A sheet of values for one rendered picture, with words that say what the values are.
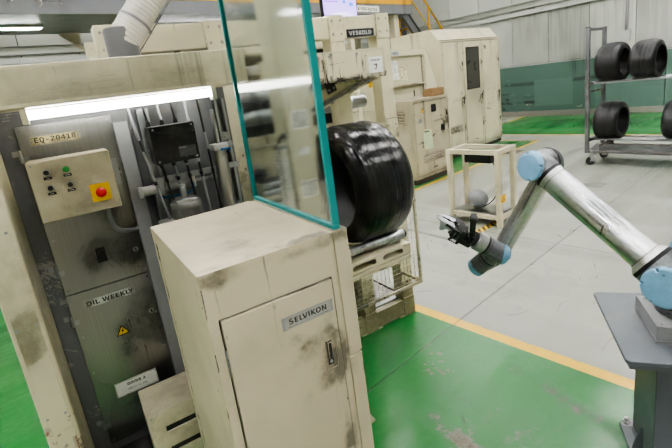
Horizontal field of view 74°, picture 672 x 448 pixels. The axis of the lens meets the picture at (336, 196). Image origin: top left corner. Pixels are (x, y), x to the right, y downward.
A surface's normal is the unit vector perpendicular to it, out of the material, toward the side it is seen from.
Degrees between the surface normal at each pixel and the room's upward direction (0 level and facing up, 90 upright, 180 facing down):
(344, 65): 90
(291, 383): 90
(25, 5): 90
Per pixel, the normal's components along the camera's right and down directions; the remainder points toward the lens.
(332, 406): 0.54, 0.14
